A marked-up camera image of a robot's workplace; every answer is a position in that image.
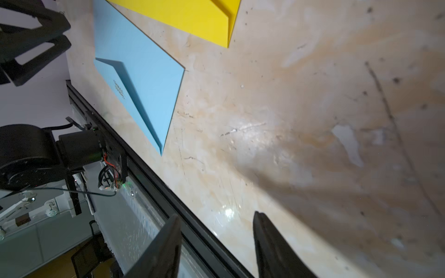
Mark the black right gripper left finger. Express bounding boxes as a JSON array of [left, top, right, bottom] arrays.
[[124, 215, 182, 278]]

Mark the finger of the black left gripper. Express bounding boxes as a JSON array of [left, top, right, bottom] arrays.
[[1, 0, 71, 86]]

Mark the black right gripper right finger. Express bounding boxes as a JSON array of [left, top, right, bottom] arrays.
[[253, 212, 316, 278]]

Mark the light blue envelope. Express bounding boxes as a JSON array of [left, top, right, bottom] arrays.
[[93, 1, 184, 154]]

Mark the yellow envelope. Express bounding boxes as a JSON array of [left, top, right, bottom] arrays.
[[113, 0, 241, 48]]

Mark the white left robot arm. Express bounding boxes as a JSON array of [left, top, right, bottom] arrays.
[[1, 1, 106, 192]]

